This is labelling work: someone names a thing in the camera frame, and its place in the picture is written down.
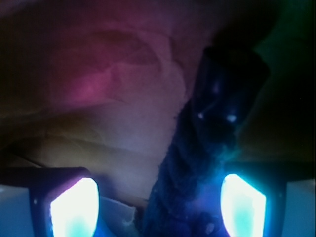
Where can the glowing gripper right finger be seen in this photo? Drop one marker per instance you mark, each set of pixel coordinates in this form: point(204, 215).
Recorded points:
point(269, 199)

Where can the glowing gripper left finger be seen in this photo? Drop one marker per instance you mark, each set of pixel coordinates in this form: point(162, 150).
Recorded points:
point(48, 202)

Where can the brown paper bag bin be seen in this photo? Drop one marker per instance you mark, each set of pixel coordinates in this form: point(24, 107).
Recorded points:
point(98, 83)

